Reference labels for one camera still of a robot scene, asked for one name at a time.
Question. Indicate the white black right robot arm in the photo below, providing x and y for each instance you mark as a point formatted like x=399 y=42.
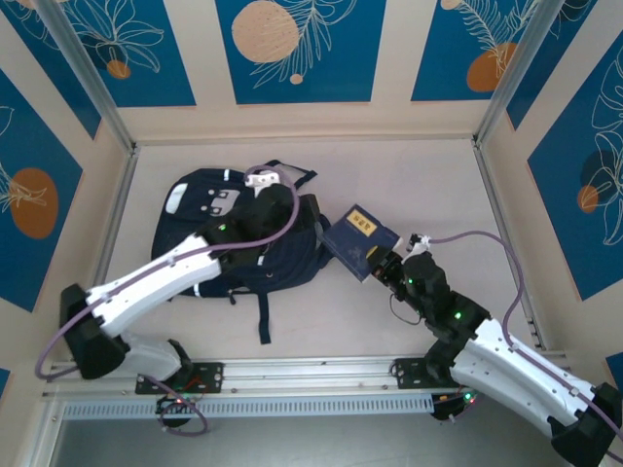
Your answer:
x=511 y=374

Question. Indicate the aluminium left corner post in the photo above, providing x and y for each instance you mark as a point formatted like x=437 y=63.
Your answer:
x=91 y=73

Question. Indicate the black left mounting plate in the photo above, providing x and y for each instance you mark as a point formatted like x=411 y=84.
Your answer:
x=209 y=377

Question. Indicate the navy book yellow label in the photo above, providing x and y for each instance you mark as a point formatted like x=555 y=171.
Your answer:
x=350 y=238

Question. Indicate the aluminium right side rail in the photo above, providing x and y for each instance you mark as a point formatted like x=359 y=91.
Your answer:
x=499 y=214

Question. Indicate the aluminium right corner post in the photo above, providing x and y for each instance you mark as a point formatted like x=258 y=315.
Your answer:
x=515 y=73

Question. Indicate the blue floral wall panel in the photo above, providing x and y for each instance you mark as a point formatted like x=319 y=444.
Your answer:
x=545 y=68
x=448 y=48
x=331 y=73
x=146 y=73
x=574 y=243
x=48 y=63
x=29 y=272

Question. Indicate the black controller board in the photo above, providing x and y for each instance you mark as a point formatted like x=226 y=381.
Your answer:
x=177 y=401
x=457 y=406

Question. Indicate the aluminium corner post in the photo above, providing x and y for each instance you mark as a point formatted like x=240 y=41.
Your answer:
x=91 y=73
x=515 y=73

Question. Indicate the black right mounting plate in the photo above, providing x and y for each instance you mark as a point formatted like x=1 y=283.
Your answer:
x=409 y=374

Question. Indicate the right black controller board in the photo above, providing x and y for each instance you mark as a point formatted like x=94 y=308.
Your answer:
x=457 y=406

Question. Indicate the aluminium left side rail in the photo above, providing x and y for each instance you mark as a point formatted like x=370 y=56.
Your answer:
x=117 y=214

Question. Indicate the black mounting plate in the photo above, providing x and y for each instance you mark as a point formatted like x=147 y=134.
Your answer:
x=409 y=374
x=209 y=377

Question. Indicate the left black controller board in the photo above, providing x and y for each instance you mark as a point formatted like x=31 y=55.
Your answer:
x=177 y=401

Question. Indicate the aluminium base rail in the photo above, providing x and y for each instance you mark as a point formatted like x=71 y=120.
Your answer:
x=311 y=374

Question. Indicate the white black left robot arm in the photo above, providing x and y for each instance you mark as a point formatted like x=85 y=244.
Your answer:
x=160 y=277

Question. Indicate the navy blue student backpack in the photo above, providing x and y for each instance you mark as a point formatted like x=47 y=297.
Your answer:
x=292 y=262

